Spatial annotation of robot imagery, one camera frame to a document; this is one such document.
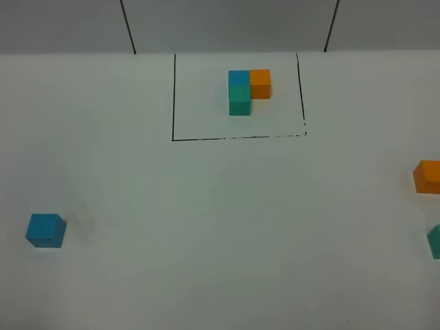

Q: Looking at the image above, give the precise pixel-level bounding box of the teal template block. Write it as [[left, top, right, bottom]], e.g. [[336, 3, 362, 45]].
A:
[[228, 85, 251, 116]]

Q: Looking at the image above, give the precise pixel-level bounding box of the blue template block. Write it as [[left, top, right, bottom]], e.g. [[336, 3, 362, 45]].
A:
[[228, 70, 250, 87]]

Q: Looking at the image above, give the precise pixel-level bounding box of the orange template block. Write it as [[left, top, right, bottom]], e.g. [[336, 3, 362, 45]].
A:
[[250, 69, 272, 100]]

